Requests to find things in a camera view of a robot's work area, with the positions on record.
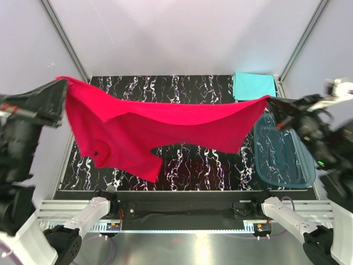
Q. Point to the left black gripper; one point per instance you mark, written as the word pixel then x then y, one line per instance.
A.
pixel 47 101

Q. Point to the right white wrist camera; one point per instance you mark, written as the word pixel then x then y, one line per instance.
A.
pixel 338 90

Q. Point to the right aluminium frame post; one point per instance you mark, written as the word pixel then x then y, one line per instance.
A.
pixel 315 18

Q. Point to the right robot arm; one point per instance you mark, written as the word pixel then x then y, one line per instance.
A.
pixel 332 151

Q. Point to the red t shirt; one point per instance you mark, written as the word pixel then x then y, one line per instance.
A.
pixel 122 133

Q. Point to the folded cyan t shirt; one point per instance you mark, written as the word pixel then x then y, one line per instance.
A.
pixel 248 86

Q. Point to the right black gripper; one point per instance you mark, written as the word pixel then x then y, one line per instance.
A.
pixel 299 107

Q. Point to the aluminium frame post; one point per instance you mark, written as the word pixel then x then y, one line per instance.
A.
pixel 315 18
pixel 59 29

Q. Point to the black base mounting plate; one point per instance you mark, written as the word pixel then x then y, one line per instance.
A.
pixel 212 210

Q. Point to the clear blue plastic bin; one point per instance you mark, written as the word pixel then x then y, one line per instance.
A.
pixel 281 158

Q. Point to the left aluminium frame post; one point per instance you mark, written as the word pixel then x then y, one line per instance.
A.
pixel 59 29

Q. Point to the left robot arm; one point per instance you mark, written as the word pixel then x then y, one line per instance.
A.
pixel 21 235

